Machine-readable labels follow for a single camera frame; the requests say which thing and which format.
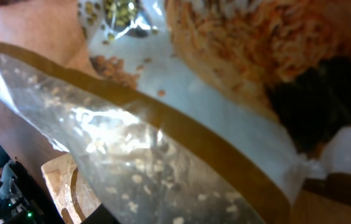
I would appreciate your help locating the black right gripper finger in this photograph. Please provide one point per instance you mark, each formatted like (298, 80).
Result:
(101, 216)

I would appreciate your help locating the beige clear pouch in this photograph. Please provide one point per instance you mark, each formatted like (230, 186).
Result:
(188, 111)

